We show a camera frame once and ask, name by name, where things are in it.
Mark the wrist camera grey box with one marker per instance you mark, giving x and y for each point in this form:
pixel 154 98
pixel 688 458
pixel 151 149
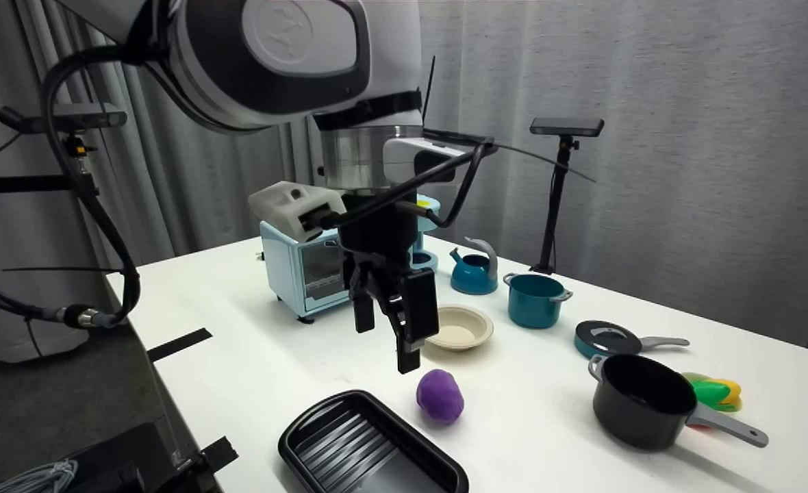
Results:
pixel 298 209

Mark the teal toy pot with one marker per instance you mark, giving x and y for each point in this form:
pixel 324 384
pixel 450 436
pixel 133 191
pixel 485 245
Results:
pixel 534 301

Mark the purple plushy ball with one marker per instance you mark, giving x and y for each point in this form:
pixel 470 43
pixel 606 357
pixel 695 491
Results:
pixel 439 398

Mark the left camera on mount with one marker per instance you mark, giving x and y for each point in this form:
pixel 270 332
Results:
pixel 67 120

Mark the green yellow plush toy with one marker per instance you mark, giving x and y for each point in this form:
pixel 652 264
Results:
pixel 717 393

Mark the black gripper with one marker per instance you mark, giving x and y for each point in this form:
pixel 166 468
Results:
pixel 380 235

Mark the cream bowl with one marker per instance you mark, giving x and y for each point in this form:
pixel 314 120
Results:
pixel 462 331

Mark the black camera on stand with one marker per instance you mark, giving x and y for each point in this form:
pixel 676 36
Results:
pixel 571 132

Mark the black saucepan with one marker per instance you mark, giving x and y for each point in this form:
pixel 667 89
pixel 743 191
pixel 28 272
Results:
pixel 647 403

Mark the small teal frying pan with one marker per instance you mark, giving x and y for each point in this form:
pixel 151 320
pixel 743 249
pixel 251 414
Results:
pixel 599 338

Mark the teal toy kettle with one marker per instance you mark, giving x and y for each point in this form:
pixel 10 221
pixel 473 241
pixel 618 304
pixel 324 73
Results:
pixel 476 275

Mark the black baking tray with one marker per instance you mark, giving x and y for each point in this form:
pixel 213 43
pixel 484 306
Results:
pixel 352 442

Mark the light blue toy oven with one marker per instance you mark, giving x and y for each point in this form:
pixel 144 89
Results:
pixel 306 275

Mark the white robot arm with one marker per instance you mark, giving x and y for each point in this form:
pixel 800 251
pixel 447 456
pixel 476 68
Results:
pixel 254 65

